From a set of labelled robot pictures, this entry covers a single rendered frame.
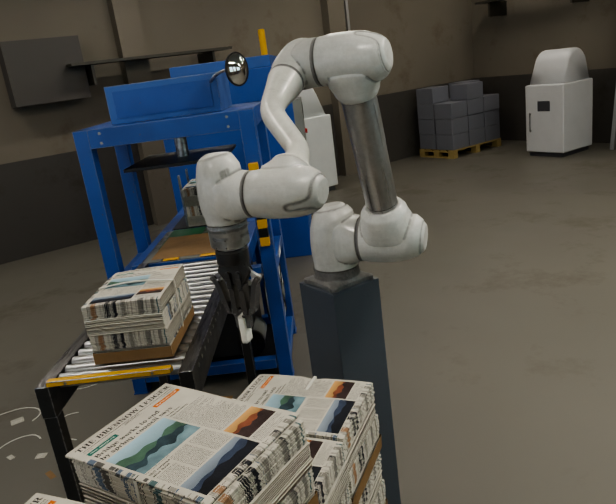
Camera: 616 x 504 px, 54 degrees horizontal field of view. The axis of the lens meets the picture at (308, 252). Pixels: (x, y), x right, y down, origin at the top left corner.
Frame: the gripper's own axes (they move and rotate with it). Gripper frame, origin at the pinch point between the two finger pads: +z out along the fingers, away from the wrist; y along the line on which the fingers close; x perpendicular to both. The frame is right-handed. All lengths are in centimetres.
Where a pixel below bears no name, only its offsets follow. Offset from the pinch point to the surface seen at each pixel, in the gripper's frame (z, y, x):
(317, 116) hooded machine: 20, -226, 662
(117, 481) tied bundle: 11.2, -7.4, -42.6
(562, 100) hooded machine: 45, 79, 811
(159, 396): 8.9, -14.2, -18.1
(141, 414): 9.0, -14.1, -25.1
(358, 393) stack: 33.2, 16.3, 27.4
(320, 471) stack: 32.9, 17.2, -6.9
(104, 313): 17, -78, 38
